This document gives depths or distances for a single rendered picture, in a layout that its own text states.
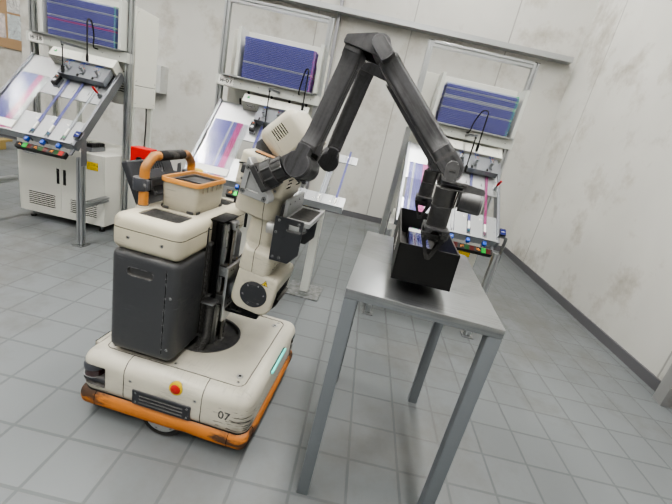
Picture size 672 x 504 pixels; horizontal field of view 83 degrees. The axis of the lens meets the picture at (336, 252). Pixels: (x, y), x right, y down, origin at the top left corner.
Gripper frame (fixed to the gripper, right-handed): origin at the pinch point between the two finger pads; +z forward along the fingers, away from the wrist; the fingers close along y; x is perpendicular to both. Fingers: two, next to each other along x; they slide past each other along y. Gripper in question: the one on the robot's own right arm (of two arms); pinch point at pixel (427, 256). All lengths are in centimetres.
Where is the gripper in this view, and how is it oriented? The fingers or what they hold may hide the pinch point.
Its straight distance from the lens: 109.8
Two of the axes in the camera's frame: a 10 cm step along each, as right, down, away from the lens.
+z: -2.0, 9.3, 3.1
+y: 1.6, -2.8, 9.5
